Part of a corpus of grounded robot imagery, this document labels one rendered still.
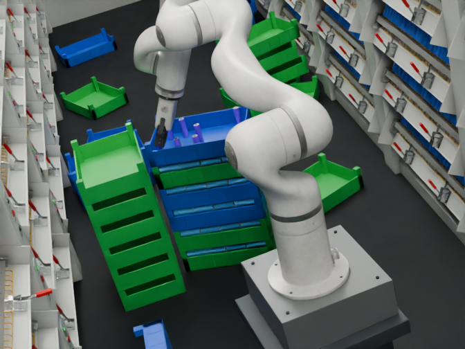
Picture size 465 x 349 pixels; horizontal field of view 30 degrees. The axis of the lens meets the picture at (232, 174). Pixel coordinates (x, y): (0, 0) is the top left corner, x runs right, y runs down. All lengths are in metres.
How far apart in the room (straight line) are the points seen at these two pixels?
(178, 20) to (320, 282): 0.68
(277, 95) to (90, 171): 1.01
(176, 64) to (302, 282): 0.80
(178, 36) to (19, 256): 0.64
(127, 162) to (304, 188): 0.96
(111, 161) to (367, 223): 0.84
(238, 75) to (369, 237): 1.04
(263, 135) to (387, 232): 1.09
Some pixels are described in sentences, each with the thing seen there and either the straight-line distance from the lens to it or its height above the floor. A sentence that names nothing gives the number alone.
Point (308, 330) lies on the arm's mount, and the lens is 1.95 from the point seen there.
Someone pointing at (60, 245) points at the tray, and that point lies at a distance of 2.91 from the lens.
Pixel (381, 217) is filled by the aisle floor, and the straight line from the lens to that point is 2.86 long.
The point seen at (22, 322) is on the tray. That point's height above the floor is 0.54.
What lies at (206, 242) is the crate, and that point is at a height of 0.11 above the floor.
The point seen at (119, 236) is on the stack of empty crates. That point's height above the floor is 0.27.
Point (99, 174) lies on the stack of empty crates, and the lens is 2.70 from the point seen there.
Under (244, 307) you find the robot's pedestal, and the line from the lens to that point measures 2.16.
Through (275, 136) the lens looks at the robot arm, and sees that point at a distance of 1.77.
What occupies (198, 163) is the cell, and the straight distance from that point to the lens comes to 2.61.
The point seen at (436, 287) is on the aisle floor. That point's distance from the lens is 2.54.
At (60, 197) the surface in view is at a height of 0.14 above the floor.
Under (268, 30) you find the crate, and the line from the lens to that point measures 3.87.
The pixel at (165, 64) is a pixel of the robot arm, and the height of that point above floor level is 0.72.
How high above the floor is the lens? 1.60
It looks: 29 degrees down
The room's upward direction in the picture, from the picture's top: 16 degrees counter-clockwise
